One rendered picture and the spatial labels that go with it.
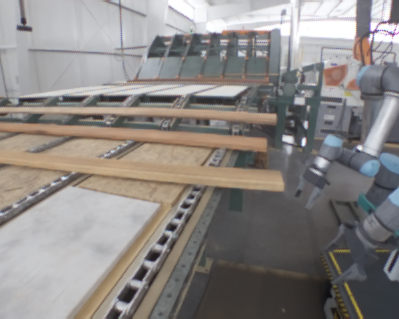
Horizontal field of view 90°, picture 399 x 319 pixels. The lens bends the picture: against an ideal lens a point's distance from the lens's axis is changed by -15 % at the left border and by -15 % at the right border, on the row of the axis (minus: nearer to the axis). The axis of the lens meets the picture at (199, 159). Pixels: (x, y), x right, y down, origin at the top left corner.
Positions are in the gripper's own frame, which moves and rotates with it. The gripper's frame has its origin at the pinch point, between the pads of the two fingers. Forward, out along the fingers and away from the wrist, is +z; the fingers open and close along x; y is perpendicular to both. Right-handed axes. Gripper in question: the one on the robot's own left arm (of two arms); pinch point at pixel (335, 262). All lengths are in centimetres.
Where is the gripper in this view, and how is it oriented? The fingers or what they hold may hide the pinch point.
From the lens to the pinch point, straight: 85.6
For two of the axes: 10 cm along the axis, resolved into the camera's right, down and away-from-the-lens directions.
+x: -2.5, 4.7, -8.5
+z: -3.6, 7.7, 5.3
